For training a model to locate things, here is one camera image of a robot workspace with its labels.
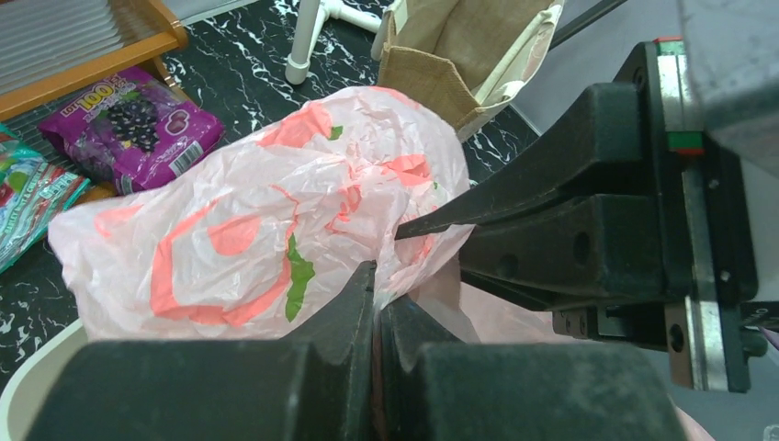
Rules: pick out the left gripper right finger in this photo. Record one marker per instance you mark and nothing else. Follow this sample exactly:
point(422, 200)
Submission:
point(436, 387)

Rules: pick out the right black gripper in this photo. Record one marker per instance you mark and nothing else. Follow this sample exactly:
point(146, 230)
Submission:
point(626, 220)

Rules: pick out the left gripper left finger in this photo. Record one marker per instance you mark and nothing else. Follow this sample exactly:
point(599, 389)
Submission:
point(312, 384)

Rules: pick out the pink plastic grocery bag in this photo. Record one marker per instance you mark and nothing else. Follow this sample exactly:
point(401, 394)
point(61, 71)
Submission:
point(263, 233)

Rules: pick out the brown burlap tote bag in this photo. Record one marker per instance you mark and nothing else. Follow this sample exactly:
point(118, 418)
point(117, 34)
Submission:
point(465, 60)

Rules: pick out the yellow Lays chips bag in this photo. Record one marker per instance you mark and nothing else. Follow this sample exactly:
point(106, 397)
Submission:
point(96, 192)

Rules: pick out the white rectangular tray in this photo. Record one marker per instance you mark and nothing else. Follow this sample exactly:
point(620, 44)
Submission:
point(27, 389)

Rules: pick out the purple grape candy packet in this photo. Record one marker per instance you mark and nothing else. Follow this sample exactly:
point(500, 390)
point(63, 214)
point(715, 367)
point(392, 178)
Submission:
point(131, 130)

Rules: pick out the teal candy packet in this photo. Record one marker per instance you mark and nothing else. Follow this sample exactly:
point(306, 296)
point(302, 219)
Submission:
point(33, 191)

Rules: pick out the wooden shelf rack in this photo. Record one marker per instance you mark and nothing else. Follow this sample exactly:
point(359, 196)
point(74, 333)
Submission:
point(50, 49)

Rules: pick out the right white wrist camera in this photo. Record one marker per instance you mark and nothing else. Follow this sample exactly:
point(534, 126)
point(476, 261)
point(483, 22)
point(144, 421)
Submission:
point(732, 48)

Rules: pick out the white PVC pipe frame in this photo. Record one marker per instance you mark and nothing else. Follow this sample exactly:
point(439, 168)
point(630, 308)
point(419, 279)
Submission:
point(312, 14)

